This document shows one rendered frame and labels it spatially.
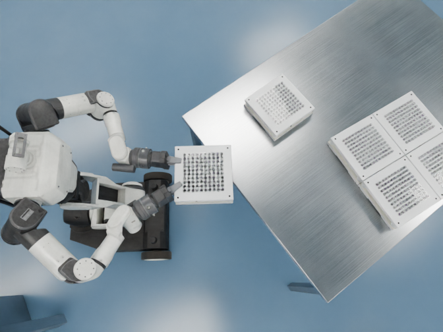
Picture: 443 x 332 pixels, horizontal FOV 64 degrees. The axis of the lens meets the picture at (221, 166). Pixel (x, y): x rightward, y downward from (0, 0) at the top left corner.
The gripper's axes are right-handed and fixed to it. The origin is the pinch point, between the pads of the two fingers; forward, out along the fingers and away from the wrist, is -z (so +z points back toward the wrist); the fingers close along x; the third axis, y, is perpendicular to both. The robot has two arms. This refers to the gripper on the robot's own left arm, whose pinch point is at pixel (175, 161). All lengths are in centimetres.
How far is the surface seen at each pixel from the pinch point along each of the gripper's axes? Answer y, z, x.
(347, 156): -14, -77, 12
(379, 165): -11, -91, 13
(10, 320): 83, 99, 81
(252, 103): -36.8, -31.2, 11.4
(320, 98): -47, -66, 19
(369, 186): -1, -87, 13
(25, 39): -128, 164, 103
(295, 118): -31, -52, 12
